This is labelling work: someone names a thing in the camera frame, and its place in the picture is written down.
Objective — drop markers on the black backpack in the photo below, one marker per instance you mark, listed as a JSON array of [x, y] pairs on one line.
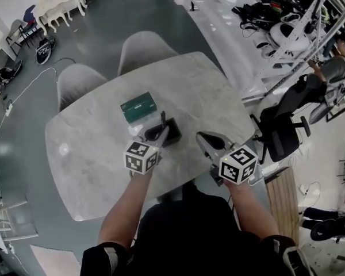
[[10, 72]]

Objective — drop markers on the pink floor mat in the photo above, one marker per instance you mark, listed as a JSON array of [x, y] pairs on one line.
[[54, 260]]

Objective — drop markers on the grey metal-legged chair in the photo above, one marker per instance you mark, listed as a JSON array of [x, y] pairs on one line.
[[15, 33]]

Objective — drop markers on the blue metal-legged chair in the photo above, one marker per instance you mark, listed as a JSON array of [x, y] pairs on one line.
[[30, 14]]

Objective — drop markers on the white power strip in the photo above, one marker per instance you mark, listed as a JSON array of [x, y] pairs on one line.
[[9, 109]]

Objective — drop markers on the person's left forearm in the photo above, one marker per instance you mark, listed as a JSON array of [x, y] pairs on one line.
[[126, 208]]

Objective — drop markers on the teal cardboard box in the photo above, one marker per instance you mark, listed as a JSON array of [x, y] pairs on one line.
[[138, 107]]

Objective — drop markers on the wooden slatted bench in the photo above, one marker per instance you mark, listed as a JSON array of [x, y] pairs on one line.
[[281, 203]]

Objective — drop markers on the grey shell chair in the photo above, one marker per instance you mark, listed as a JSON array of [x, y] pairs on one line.
[[145, 50], [77, 82]]

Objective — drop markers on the white marble table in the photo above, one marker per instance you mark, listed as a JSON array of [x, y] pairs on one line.
[[293, 39]]

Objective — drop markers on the white vanity table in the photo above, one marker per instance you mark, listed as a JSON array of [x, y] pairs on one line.
[[59, 4]]

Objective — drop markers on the person's right forearm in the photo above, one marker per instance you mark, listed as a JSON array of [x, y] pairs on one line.
[[251, 208]]

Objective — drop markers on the glass side table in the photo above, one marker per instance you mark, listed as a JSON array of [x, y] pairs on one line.
[[8, 220]]

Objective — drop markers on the black office chair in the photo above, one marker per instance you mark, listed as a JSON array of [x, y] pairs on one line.
[[281, 125]]

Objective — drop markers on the person's black shirt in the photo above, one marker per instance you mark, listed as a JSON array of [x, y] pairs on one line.
[[187, 234]]

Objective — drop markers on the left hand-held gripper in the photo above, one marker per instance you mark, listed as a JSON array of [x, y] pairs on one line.
[[139, 158]]

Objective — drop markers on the small black box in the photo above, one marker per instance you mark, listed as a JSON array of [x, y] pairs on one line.
[[174, 134]]

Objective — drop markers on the white round robot shell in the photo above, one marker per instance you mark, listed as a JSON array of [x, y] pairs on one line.
[[289, 36]]

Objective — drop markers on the black swivel chair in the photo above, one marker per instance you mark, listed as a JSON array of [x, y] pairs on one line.
[[330, 229]]

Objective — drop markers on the black bag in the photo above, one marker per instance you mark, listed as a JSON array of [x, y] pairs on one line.
[[46, 50]]

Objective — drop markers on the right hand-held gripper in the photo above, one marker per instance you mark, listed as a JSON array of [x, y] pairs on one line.
[[238, 165]]

